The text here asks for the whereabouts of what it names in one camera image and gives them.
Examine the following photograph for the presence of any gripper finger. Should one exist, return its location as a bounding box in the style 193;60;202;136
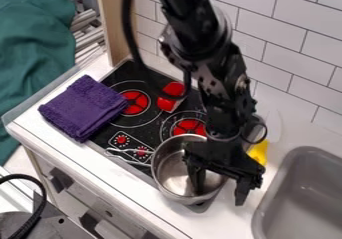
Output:
185;160;209;197
233;177;257;207

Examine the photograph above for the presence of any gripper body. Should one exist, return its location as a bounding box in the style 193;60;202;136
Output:
181;138;268;187

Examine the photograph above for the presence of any silver pot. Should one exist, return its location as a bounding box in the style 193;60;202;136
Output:
104;133;234;207

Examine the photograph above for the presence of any yellow toy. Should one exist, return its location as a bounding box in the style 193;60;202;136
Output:
245;139;270;167

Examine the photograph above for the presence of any toy sink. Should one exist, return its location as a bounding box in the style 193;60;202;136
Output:
249;145;342;239

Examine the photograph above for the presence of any toy stove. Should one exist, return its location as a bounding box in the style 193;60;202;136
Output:
85;59;252;215

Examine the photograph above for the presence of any red toy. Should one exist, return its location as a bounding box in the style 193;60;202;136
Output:
154;81;189;114

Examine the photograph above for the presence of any purple cloth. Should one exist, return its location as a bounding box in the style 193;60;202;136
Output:
37;74;131;144

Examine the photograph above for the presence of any green cloth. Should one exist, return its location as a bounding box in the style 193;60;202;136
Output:
0;0;79;166

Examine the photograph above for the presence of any black cable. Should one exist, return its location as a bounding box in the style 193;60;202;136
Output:
0;173;49;239

